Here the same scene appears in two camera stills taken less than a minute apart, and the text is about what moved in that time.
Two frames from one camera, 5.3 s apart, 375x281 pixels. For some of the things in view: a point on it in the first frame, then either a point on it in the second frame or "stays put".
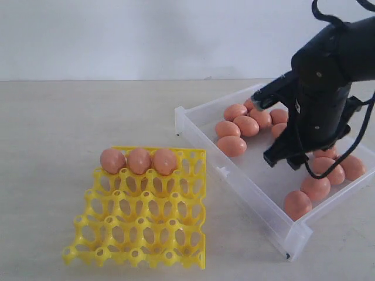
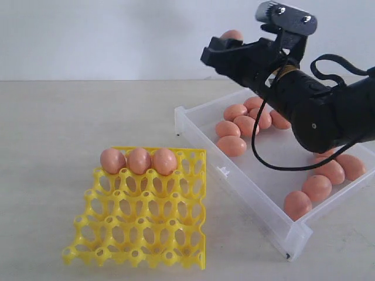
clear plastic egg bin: (229, 135) stays put
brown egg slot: (112, 160) stays put
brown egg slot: (164, 161) stays put
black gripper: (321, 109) -> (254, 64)
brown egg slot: (278, 129) -> (232, 34)
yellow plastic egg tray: (145, 220) stays put
